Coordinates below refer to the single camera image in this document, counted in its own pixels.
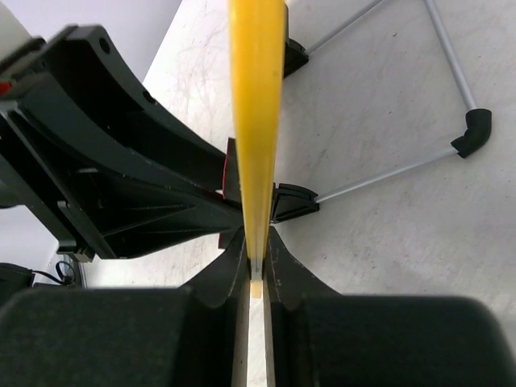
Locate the red black whiteboard eraser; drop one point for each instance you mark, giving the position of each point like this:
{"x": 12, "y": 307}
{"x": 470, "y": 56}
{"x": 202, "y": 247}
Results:
{"x": 231, "y": 189}

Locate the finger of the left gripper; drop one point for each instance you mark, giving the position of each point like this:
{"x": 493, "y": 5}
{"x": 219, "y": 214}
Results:
{"x": 141, "y": 207}

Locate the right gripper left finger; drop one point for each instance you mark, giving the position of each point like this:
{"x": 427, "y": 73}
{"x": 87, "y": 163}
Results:
{"x": 193, "y": 335}

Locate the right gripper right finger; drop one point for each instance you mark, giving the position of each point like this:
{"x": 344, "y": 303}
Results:
{"x": 315, "y": 336}

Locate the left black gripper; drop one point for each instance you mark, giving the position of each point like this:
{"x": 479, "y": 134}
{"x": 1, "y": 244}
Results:
{"x": 54, "y": 94}

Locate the yellow framed whiteboard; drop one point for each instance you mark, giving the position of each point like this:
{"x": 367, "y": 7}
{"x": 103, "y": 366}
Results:
{"x": 257, "y": 49}

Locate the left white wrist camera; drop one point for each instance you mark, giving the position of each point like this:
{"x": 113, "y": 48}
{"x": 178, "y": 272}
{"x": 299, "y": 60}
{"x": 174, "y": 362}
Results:
{"x": 12, "y": 33}

